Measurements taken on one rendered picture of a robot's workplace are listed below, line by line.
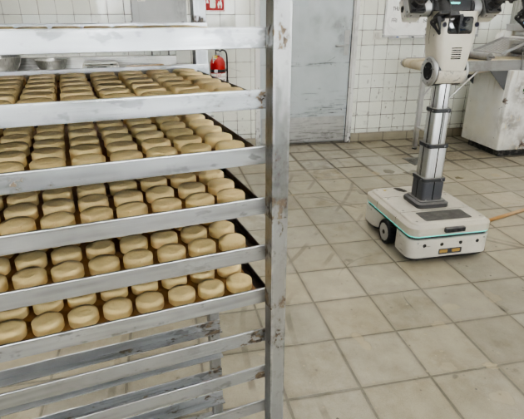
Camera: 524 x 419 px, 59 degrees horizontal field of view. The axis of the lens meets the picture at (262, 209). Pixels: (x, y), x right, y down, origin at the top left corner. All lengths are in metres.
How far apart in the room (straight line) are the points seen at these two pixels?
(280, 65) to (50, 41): 0.31
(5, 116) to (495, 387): 1.93
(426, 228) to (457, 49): 0.98
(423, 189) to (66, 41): 2.54
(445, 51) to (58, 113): 2.36
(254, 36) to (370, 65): 4.71
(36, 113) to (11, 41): 0.09
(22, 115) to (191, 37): 0.25
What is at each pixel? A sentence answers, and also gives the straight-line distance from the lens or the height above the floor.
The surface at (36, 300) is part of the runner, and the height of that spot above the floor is 0.95.
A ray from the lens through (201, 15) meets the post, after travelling 1.14.
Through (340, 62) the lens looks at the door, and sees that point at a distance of 5.31.
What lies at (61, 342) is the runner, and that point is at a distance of 0.84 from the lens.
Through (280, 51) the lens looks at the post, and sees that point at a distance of 0.72.
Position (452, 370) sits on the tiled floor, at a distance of 2.18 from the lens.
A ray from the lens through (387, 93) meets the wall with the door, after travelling 5.55.
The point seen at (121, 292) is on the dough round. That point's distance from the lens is 0.91.
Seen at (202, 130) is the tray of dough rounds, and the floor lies 1.15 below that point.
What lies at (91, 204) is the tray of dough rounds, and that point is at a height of 1.06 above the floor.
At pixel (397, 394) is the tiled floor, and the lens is 2.00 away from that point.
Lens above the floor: 1.35
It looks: 23 degrees down
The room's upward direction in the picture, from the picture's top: straight up
